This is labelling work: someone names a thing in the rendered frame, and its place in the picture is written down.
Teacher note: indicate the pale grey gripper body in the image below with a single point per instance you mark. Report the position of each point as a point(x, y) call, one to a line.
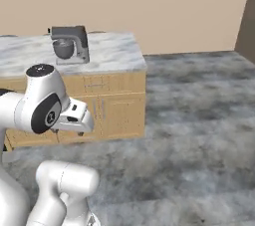
point(78, 122)

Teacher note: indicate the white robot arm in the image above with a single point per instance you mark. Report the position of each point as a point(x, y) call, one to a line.
point(40, 100)

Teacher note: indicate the wooden island cabinet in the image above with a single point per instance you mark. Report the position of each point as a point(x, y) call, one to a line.
point(126, 104)

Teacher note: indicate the wide wooden drawer front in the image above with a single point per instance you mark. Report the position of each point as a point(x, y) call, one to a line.
point(113, 84)

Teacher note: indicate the grey stand mixer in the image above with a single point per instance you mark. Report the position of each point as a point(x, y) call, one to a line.
point(71, 45)

